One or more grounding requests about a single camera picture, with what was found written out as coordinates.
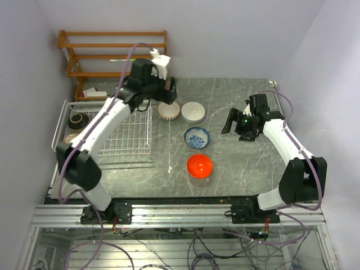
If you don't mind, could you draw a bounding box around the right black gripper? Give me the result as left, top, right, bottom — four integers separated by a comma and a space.
222, 107, 258, 142

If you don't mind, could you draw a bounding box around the cream bowl blue base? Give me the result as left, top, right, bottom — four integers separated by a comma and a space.
158, 101, 181, 121

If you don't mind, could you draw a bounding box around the plain white bowl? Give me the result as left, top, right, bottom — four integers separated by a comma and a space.
181, 102, 205, 124

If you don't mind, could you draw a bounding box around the blue floral bowl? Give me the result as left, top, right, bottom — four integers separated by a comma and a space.
184, 127, 210, 150

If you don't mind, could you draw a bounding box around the brown patterned bowl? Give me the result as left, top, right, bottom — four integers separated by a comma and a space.
67, 112, 89, 132

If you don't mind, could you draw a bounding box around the black bowl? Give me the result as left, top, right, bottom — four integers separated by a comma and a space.
64, 133, 79, 143

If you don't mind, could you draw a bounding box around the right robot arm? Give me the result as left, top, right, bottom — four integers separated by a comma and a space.
221, 92, 327, 224

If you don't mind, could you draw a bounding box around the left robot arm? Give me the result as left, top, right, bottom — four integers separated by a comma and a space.
56, 55, 177, 224

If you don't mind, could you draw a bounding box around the wooden shelf rack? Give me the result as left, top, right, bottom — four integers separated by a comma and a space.
56, 30, 168, 101

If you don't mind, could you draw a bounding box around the green white pen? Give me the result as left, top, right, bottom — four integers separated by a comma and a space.
109, 58, 136, 62

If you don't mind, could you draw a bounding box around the orange bowl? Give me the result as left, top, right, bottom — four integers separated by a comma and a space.
186, 154, 213, 179

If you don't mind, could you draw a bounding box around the white box under shelf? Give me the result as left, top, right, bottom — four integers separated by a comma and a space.
82, 87, 108, 98

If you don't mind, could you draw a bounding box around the white wire dish rack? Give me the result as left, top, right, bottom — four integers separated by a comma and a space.
51, 101, 152, 157

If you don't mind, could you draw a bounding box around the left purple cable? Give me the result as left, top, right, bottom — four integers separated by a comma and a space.
57, 42, 154, 270

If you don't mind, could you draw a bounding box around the aluminium mounting rail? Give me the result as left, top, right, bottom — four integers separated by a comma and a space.
30, 205, 326, 229

